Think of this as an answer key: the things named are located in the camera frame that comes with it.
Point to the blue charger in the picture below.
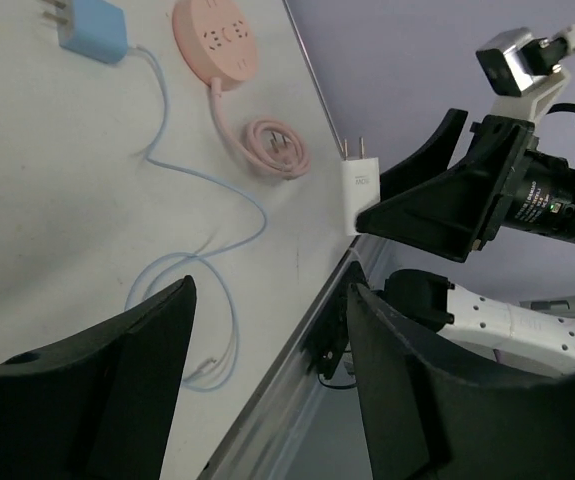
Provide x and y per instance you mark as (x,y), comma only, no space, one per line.
(95,29)

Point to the pink round power strip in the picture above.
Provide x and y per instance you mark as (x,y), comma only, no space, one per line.
(216,41)

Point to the white USB charger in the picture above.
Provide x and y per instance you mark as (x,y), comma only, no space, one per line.
(360,184)

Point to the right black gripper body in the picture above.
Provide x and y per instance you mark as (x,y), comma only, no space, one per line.
(544,202)

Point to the aluminium front rail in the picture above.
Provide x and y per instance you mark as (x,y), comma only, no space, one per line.
(267,433)

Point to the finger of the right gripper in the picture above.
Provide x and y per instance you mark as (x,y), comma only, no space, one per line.
(430,160)
(461,209)

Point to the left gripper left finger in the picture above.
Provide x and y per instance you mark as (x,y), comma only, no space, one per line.
(98,404)

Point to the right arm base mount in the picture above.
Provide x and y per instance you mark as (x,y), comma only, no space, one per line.
(327,339)

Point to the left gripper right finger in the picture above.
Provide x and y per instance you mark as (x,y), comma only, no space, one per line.
(433,410)

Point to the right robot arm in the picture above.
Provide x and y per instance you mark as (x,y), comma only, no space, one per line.
(541,342)

